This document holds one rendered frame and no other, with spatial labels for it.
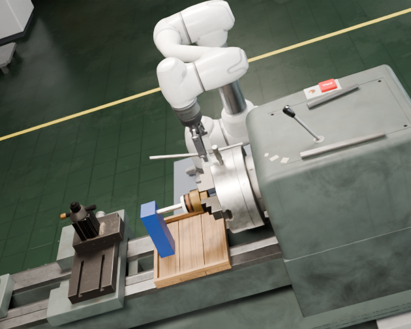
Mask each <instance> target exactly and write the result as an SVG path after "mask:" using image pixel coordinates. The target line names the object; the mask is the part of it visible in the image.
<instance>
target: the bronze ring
mask: <svg viewBox="0 0 411 329"><path fill-rule="evenodd" d="M209 197H210V195H209V192H208V190H205V191H200V192H199V190H198V188H197V190H194V191H191V192H190V194H189V193H187V194H185V195H183V200H184V203H185V207H186V209H187V211H188V213H193V212H196V213H197V212H201V211H203V208H202V205H201V200H203V199H205V198H209Z"/></svg>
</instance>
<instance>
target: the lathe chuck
mask: <svg viewBox="0 0 411 329"><path fill-rule="evenodd" d="M220 153H221V155H222V160H225V161H226V164H225V165H224V166H218V165H217V163H218V160H217V159H216V157H215V154H214V153H212V154H210V158H211V160H212V162H213V166H210V169H211V175H212V178H213V183H214V186H215V191H216V194H217V198H218V200H219V204H220V206H221V210H222V212H225V211H226V210H227V209H229V210H231V211H232V215H233V216H234V217H233V218H232V219H231V220H229V219H227V220H226V222H227V225H228V227H229V229H230V230H231V231H232V232H233V233H237V232H241V231H240V230H242V229H245V228H247V230H248V229H251V228H255V227H256V226H255V225H254V223H253V221H252V219H251V216H250V213H249V211H248V208H247V205H246V203H245V199H244V197H243V193H242V190H241V186H240V184H239V180H238V176H237V172H236V168H235V164H234V158H233V154H232V149H227V150H224V151H220Z"/></svg>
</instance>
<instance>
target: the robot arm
mask: <svg viewBox="0 0 411 329"><path fill-rule="evenodd" d="M234 21H235V19H234V16H233V14H232V11H231V10H230V7H229V5H228V3H227V2H226V1H220V0H214V1H206V2H204V3H200V4H197V5H194V6H192V7H189V8H187V9H185V10H183V11H181V12H178V13H177V14H174V15H172V16H170V17H168V18H165V19H162V20H161V21H160V22H159V23H158V24H157V25H156V27H155V30H154V34H153V38H154V42H155V45H156V46H157V48H158V50H159V51H160V52H161V53H162V55H163V56H164V57H165V58H166V59H164V60H163V61H161V62H160V63H159V65H158V67H157V77H158V80H159V86H160V89H161V91H162V94H163V95H164V97H165V99H166V100H167V101H168V102H169V103H170V105H171V107H172V109H173V111H174V113H175V116H176V117H177V118H179V119H180V121H181V124H182V125H183V126H185V127H186V128H185V141H186V146H187V149H188V151H189V153H198V156H197V157H191V159H192V160H193V162H194V165H193V166H191V167H189V168H187V169H186V170H185V171H186V173H187V175H189V174H196V179H195V182H196V183H201V182H202V181H201V179H200V175H202V174H204V169H203V167H202V162H203V163H204V166H205V167H206V168H207V167H210V166H213V162H212V160H211V158H210V154H208V151H211V150H212V149H211V147H212V146H214V145H217V147H218V148H223V147H226V146H230V145H233V144H237V143H240V142H242V143H243V146H246V145H249V144H250V143H249V137H248V133H247V127H246V123H245V120H246V116H247V114H248V113H249V112H250V111H251V110H252V109H253V108H256V107H258V106H253V104H252V103H251V102H250V101H248V100H245V98H244V95H243V92H242V89H241V86H240V83H239V80H238V79H239V78H241V77H242V76H243V75H244V74H245V73H246V72H247V69H248V67H249V63H248V60H247V56H246V54H245V52H244V51H243V50H242V49H241V48H236V47H229V48H228V46H227V43H226V39H227V36H228V30H230V29H231V28H232V27H233V25H234ZM194 42H195V43H196V44H197V45H198V46H187V45H189V44H192V43H194ZM184 62H192V63H184ZM216 88H217V90H218V92H219V95H220V98H221V101H222V103H223V106H224V108H223V110H222V114H221V115H222V118H221V119H211V118H210V117H206V116H202V114H201V111H200V103H199V102H198V99H197V96H198V95H199V94H201V93H203V92H204V91H208V90H210V89H216Z"/></svg>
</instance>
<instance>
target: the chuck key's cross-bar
mask: <svg viewBox="0 0 411 329"><path fill-rule="evenodd" d="M239 146H243V143H242V142H240V143H237V144H233V145H230V146H226V147H223V148H219V151H224V150H227V149H232V148H236V147H239ZM197 156H198V153H188V154H179V155H161V156H152V157H150V160H154V159H171V158H180V157H197Z"/></svg>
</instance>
